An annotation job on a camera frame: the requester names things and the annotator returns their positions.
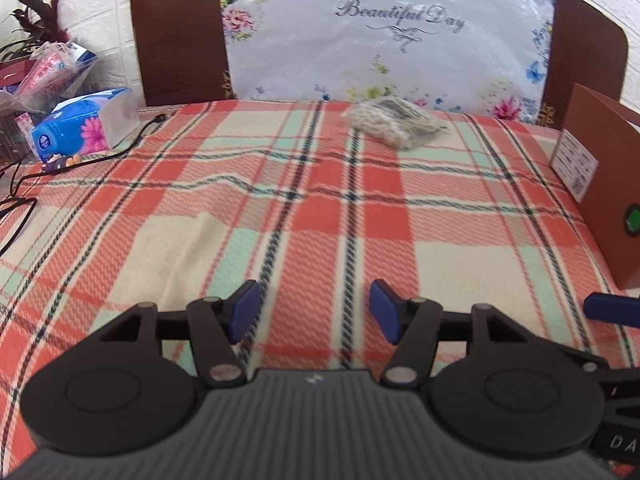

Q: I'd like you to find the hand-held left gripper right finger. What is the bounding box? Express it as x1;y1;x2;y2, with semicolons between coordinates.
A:
369;280;538;388

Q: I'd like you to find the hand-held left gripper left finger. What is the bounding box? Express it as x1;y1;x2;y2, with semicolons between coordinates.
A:
100;280;262;388

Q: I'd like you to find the clear bag of pink packets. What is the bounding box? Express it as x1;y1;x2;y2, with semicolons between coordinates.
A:
0;40;98;111

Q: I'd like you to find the red box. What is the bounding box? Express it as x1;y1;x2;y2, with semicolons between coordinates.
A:
0;57;38;88

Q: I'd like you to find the brown cardboard box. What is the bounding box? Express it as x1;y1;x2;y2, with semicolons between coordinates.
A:
550;82;640;291

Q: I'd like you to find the floral plastic bag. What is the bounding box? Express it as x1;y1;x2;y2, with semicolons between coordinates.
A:
216;0;557;126

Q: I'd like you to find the clear bag of white beads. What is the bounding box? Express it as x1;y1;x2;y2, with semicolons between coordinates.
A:
341;99;448;150

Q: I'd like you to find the dark red plant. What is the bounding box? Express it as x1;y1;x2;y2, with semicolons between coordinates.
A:
0;0;76;61

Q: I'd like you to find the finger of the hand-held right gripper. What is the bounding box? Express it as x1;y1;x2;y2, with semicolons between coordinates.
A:
584;291;640;330

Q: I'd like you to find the black cable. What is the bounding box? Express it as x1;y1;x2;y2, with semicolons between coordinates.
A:
0;112;168;256

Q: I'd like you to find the brown wooden headboard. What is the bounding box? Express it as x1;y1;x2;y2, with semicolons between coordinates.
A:
129;0;629;128

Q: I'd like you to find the plaid blanket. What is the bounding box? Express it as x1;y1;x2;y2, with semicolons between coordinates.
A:
0;99;640;480

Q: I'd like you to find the blue tissue pack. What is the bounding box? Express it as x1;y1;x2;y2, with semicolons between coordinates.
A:
31;87;141;166

